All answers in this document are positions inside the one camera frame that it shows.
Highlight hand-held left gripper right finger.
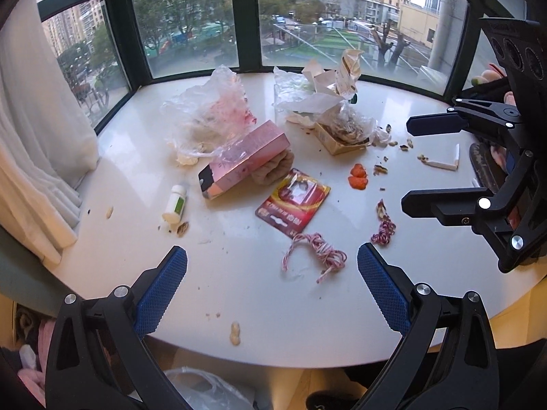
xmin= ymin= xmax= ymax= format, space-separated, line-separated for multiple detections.
xmin=357 ymin=242 xmax=501 ymax=410

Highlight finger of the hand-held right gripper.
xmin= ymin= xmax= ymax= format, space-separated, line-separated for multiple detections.
xmin=405 ymin=97 xmax=521 ymax=137
xmin=400 ymin=178 xmax=514 ymax=227

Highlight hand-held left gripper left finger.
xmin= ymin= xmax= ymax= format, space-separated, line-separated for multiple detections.
xmin=45 ymin=245 xmax=191 ymax=410

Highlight trash bin with plastic bag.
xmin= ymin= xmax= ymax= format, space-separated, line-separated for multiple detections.
xmin=164 ymin=366 xmax=257 ymax=410

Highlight white paper stick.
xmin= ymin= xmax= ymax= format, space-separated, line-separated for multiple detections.
xmin=427 ymin=143 xmax=461 ymax=172

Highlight scattered nut shells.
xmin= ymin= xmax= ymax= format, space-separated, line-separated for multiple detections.
xmin=372 ymin=124 xmax=430 ymax=223

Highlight clear bag of shells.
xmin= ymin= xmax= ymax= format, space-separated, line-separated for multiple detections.
xmin=320 ymin=100 xmax=391 ymax=146

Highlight orange peel piece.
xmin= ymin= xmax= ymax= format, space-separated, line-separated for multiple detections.
xmin=348 ymin=163 xmax=368 ymax=191

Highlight small white green label bottle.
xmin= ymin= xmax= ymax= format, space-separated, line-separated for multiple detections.
xmin=161 ymin=183 xmax=189 ymax=225

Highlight yellow cardboard box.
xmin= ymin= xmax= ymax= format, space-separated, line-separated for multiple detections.
xmin=315 ymin=122 xmax=370 ymax=155

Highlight crumpled white paper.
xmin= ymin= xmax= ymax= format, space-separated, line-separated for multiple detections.
xmin=301 ymin=49 xmax=366 ymax=99

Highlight pale pink cloth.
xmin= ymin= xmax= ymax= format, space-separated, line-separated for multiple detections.
xmin=17 ymin=318 xmax=58 ymax=406

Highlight red blister packet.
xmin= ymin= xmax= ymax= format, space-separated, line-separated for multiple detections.
xmin=255 ymin=168 xmax=332 ymax=240

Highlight pink cardboard box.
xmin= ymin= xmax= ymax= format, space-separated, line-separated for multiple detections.
xmin=198 ymin=120 xmax=290 ymax=201

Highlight beige knitted cloth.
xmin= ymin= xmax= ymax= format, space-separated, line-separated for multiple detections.
xmin=250 ymin=149 xmax=296 ymax=186

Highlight red stained clear plastic bag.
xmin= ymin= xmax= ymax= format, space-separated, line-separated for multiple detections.
xmin=160 ymin=65 xmax=257 ymax=159

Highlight white curtain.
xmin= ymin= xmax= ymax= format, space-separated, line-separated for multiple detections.
xmin=0 ymin=0 xmax=101 ymax=265

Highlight small red white string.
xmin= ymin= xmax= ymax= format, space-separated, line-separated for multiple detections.
xmin=370 ymin=216 xmax=396 ymax=246

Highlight large red white string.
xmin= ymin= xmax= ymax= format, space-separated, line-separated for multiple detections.
xmin=281 ymin=233 xmax=348 ymax=285

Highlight dark window frame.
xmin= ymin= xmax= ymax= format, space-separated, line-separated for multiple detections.
xmin=36 ymin=0 xmax=526 ymax=137

